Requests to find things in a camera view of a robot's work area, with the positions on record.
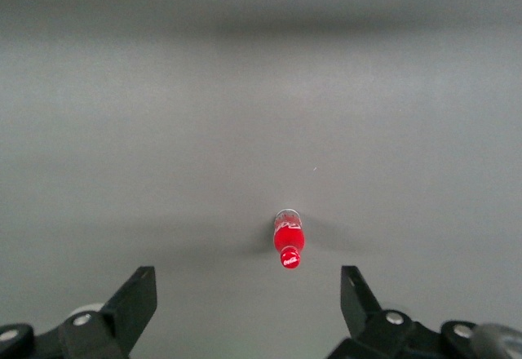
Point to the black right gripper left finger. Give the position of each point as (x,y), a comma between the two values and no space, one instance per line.
(130,310)

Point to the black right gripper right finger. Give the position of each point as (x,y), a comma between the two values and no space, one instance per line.
(363,314)

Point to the red cola bottle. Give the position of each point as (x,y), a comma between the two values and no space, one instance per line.
(288,240)

